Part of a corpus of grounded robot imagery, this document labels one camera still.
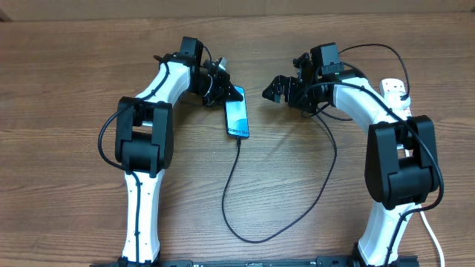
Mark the white power strip cord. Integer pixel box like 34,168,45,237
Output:
404,148,446,267

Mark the black charger cable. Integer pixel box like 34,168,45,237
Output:
221,43,411,245

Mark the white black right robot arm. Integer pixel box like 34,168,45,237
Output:
262,42,444,266

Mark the white power strip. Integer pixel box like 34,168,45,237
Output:
379,78,412,118

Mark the Samsung Galaxy smartphone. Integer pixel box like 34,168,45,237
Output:
225,86,250,139

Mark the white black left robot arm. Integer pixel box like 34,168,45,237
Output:
114,36,245,266

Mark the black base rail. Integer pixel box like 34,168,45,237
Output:
90,256,419,267

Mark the white charger plug adapter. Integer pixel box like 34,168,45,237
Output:
384,90,410,110

